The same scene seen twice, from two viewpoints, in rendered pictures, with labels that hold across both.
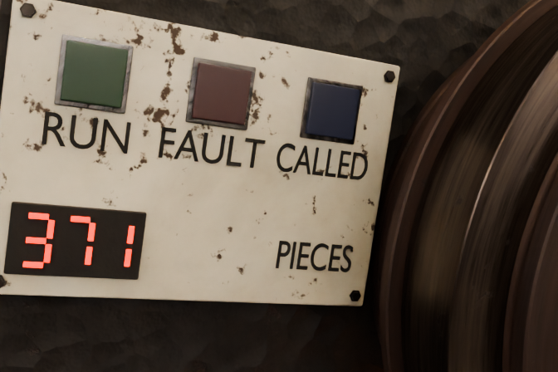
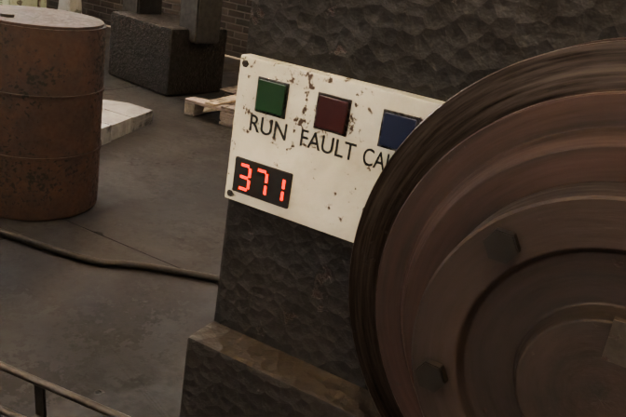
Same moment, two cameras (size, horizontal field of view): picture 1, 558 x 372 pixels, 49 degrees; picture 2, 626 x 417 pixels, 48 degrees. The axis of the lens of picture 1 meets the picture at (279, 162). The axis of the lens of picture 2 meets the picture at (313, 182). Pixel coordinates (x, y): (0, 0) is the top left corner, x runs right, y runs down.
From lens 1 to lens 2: 56 cm
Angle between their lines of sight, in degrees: 48
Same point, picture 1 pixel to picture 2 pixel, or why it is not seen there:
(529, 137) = (400, 172)
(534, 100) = (402, 151)
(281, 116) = (366, 131)
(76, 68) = (262, 94)
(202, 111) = (319, 123)
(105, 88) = (274, 105)
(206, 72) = (322, 100)
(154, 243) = (296, 192)
